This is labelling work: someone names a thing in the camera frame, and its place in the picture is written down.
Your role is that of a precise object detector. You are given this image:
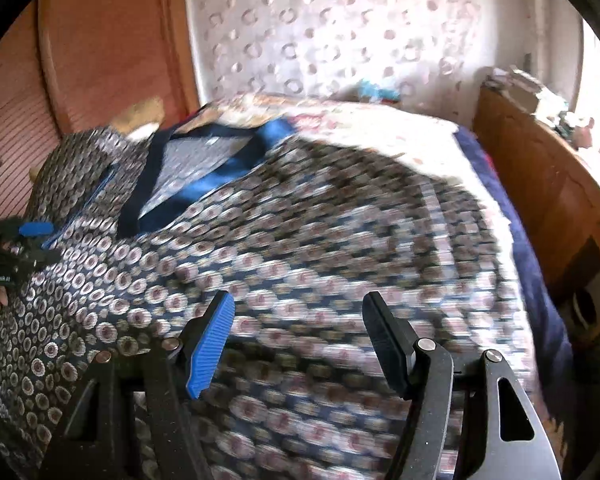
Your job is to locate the navy patterned silk garment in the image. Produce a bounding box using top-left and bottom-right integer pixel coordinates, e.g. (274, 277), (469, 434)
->
(0, 119), (535, 479)

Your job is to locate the navy blue blanket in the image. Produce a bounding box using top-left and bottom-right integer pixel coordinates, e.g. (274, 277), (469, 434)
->
(454, 126), (574, 418)

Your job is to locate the long wooden cabinet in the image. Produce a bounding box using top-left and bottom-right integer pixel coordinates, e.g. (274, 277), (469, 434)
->
(471, 84), (600, 346)

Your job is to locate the floral quilt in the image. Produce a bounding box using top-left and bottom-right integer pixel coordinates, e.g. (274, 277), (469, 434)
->
(186, 93), (515, 270)

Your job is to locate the wooden headboard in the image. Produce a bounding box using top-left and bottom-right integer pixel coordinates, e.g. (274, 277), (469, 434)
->
(0, 0), (200, 219)

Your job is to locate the blue tissue box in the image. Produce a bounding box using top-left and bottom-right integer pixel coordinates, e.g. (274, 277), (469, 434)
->
(356, 80), (401, 105)

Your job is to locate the stack of books and papers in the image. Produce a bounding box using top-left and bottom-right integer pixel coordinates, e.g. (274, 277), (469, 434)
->
(484, 65), (568, 117)

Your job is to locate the white circle-patterned curtain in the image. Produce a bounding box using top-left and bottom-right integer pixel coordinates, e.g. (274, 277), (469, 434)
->
(187, 0), (528, 125)

